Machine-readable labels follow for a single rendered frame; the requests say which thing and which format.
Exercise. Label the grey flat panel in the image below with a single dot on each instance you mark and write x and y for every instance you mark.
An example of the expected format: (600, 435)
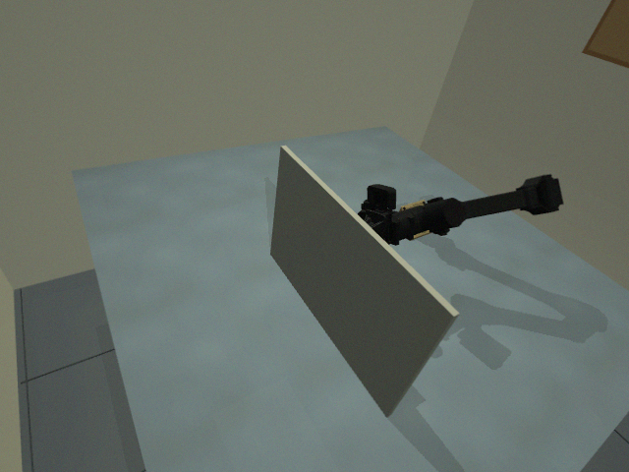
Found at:
(382, 316)

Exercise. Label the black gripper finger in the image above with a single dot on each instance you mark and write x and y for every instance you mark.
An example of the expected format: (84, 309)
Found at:
(375, 220)

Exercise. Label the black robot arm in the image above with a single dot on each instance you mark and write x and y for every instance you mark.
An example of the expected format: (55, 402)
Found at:
(537, 195)

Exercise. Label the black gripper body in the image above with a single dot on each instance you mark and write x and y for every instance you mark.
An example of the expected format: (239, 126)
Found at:
(400, 225)

